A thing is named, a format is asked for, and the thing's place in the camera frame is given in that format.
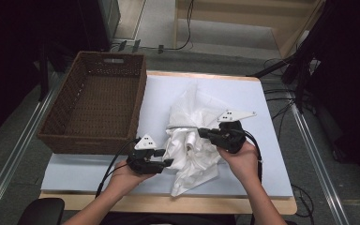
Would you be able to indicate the black metal stand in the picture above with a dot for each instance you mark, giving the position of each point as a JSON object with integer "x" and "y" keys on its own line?
{"x": 300, "y": 75}

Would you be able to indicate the wooden platform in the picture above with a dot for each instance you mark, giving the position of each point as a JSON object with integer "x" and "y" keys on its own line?
{"x": 231, "y": 28}

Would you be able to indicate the black curtain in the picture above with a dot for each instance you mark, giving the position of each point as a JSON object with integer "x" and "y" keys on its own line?
{"x": 18, "y": 47}

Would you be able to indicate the pale table mat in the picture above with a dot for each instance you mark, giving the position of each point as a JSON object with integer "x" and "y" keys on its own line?
{"x": 247, "y": 93}

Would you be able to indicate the person's left hand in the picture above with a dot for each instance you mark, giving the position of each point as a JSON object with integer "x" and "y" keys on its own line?
{"x": 125, "y": 179}

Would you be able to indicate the white garment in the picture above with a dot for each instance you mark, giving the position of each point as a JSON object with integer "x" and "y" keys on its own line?
{"x": 193, "y": 162}

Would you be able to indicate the person's right hand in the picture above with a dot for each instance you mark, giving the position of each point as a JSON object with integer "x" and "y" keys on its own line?
{"x": 245, "y": 164}

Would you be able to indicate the black chair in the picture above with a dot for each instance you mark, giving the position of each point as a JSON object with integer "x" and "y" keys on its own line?
{"x": 42, "y": 212}

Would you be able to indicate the person's dark clothing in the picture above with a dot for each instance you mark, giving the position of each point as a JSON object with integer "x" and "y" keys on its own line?
{"x": 168, "y": 219}

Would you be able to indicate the thin black stand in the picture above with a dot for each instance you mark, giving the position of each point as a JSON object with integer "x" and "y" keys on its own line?
{"x": 43, "y": 75}

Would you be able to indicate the brown wicker basket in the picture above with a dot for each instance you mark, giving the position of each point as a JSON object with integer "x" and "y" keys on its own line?
{"x": 100, "y": 103}

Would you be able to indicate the grey cabinet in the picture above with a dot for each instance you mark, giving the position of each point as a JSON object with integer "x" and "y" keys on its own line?
{"x": 110, "y": 17}

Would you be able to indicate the metal floor rail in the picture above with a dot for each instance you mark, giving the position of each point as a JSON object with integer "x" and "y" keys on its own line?
{"x": 15, "y": 150}
{"x": 318, "y": 162}

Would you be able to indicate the white mesh laundry bag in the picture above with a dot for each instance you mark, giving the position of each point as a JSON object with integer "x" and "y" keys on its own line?
{"x": 193, "y": 108}

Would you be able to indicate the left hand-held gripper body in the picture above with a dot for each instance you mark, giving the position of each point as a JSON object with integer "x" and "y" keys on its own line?
{"x": 140, "y": 161}

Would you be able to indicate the power plugs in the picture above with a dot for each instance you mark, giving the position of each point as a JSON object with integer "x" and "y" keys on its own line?
{"x": 128, "y": 45}

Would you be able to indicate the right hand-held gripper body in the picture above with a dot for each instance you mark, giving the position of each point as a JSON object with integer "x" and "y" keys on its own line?
{"x": 234, "y": 137}

